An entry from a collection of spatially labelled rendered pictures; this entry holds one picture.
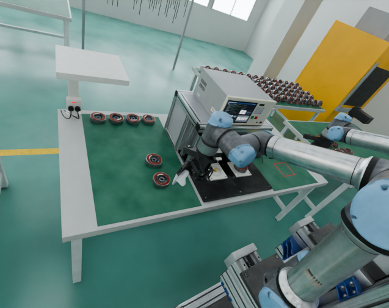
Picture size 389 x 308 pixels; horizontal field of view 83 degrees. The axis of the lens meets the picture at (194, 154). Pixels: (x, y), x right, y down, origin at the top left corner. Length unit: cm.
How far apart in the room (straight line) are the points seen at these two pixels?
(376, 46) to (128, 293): 480
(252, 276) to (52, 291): 135
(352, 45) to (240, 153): 455
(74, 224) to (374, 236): 112
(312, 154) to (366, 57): 430
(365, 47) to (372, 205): 456
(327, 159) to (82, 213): 109
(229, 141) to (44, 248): 167
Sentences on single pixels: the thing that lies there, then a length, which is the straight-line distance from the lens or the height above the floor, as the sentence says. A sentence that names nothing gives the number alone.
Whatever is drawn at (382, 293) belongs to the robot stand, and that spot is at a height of 129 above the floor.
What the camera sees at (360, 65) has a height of 152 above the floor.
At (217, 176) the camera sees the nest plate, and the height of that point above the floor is 78.
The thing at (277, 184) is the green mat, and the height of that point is 75.
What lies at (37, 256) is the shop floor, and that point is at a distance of 202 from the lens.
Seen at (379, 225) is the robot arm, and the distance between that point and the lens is 52.
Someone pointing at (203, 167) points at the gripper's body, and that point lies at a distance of 80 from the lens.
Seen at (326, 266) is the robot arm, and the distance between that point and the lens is 63.
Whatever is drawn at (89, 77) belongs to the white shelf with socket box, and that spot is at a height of 119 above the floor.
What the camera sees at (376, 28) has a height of 206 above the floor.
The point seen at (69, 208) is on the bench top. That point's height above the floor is 75.
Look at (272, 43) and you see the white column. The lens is 550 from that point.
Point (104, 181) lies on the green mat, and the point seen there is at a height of 75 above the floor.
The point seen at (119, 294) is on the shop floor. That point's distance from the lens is 190.
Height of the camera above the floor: 182
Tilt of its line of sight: 38 degrees down
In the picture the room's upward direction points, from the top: 25 degrees clockwise
